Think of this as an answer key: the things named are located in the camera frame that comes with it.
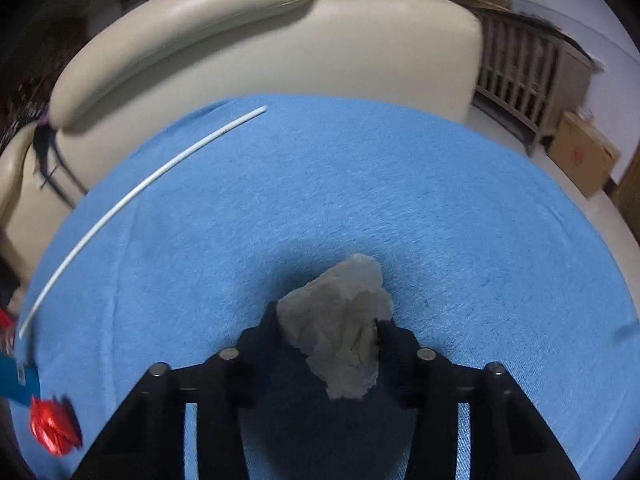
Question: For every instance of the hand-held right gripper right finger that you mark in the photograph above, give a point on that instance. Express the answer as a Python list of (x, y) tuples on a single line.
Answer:
[(395, 345)]

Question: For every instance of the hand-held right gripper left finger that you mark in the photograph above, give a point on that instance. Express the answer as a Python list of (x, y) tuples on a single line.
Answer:
[(260, 345)]

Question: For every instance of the red foil wrapper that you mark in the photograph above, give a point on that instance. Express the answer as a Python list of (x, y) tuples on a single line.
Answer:
[(50, 425)]

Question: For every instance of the beige leather sofa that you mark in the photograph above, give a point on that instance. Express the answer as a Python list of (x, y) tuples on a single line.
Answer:
[(300, 40)]

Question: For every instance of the white tissue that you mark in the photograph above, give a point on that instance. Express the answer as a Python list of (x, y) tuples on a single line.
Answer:
[(335, 310)]

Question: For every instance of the wooden baby crib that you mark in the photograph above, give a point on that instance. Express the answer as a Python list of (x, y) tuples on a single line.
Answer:
[(525, 75)]

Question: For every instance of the brown cardboard box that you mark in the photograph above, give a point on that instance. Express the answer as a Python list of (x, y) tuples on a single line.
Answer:
[(582, 152)]

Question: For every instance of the teal plastic bottle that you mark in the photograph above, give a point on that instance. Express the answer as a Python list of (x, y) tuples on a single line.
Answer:
[(17, 380)]

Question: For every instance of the thin white rod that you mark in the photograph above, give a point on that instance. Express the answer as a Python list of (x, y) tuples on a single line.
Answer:
[(150, 180)]

